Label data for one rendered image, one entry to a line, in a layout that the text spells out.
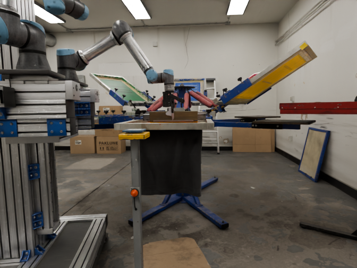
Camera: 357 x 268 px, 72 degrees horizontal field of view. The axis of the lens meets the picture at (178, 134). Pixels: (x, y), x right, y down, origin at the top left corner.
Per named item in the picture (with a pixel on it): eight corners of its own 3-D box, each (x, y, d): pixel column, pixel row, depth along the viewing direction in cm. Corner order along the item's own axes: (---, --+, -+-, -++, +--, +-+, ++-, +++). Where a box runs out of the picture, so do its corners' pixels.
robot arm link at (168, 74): (162, 70, 183) (173, 69, 183) (163, 85, 185) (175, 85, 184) (161, 69, 176) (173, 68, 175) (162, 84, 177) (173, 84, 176)
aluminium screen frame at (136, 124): (214, 129, 140) (214, 123, 139) (113, 130, 145) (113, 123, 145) (209, 121, 217) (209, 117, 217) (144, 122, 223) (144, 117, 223)
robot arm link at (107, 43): (58, 57, 175) (124, 17, 170) (69, 60, 190) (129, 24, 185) (67, 72, 176) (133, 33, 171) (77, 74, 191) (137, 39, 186)
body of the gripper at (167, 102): (164, 107, 187) (163, 91, 185) (175, 107, 186) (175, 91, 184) (162, 108, 179) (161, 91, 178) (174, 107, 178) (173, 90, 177)
